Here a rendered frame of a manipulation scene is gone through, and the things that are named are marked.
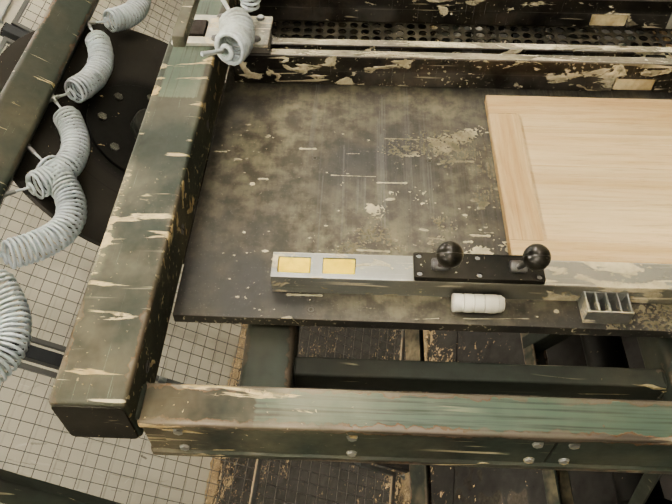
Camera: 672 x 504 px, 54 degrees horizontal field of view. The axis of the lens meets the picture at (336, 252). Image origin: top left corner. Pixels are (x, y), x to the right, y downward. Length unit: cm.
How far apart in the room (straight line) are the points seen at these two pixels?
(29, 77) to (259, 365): 103
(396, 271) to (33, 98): 104
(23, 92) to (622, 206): 133
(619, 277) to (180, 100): 80
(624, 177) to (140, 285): 85
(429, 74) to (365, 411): 76
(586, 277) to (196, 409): 61
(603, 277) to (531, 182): 24
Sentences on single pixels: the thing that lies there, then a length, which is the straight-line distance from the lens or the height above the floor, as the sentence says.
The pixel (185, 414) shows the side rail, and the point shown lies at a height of 177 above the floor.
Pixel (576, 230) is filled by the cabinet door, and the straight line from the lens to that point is 119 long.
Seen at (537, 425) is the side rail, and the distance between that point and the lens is 93.
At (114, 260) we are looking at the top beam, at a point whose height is 191.
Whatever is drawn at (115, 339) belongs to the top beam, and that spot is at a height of 188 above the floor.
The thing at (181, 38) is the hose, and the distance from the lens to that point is 113.
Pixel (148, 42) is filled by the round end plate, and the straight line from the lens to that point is 216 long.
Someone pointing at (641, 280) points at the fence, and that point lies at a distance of 112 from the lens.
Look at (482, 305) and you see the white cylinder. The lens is 104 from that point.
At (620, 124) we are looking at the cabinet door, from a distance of 142.
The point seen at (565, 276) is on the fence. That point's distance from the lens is 108.
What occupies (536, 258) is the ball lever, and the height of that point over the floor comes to 145.
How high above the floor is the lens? 204
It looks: 24 degrees down
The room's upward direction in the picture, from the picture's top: 66 degrees counter-clockwise
